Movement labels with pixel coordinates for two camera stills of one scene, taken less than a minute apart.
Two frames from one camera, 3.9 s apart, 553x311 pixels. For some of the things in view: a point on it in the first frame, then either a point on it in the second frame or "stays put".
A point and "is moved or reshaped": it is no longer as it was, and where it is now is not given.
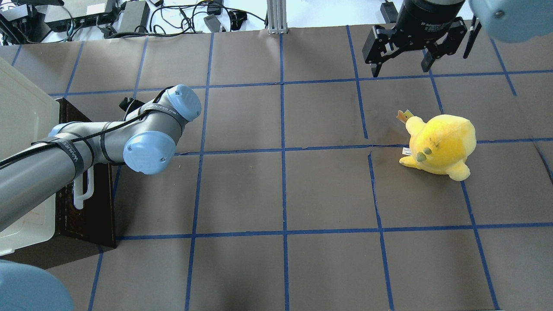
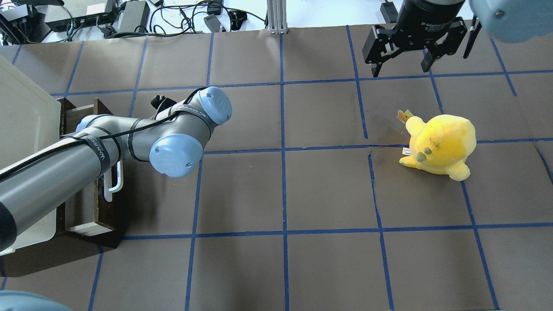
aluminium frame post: x=277 y=23 stays put
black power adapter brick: x=136 y=13 stays put
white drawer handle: x=78 y=196 to x=108 y=190
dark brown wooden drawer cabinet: x=78 y=233 is moved or reshaped
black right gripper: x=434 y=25 stays put
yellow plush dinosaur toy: x=441 y=145 stays put
